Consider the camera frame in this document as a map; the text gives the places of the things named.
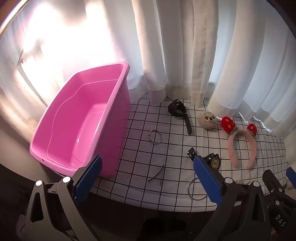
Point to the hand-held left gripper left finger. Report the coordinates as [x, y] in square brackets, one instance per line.
[89, 178]

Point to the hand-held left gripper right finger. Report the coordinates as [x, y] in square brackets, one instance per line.
[207, 183]

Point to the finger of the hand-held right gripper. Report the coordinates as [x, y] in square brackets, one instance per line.
[272, 183]
[291, 174]

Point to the black hair clip with badge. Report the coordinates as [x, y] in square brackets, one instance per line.
[214, 161]

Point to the pink headband with red mushrooms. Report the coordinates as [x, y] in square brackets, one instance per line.
[231, 148]

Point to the thin dark hairpin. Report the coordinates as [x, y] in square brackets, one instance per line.
[155, 176]

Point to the pink plastic bin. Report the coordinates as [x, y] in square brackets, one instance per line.
[81, 115]

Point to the black-and-white checkered tablecloth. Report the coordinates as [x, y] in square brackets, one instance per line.
[143, 162]

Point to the beige plush skull ball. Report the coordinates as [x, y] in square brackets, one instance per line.
[207, 120]

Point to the black wristwatch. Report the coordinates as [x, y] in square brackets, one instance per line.
[177, 109]

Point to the white desk lamp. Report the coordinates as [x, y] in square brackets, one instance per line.
[32, 78]

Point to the thick white curtain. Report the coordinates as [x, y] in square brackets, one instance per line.
[161, 46]
[254, 58]

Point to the cream curtain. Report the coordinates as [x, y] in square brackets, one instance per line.
[203, 58]

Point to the sheer white curtain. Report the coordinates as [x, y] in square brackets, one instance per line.
[69, 34]

